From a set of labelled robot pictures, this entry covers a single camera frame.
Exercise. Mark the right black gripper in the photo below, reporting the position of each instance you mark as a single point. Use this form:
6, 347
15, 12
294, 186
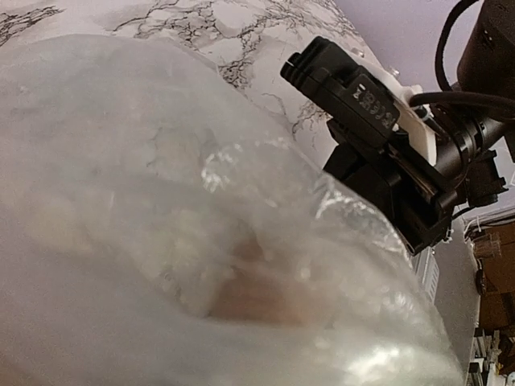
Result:
421, 211

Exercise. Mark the fake brown potato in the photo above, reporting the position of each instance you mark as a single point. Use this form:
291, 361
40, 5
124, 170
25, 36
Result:
249, 294

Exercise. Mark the clear polka dot zip bag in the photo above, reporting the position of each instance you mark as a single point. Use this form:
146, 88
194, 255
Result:
129, 172

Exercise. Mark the cardboard boxes in background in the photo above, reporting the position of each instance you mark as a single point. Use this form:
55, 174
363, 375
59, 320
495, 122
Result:
493, 249

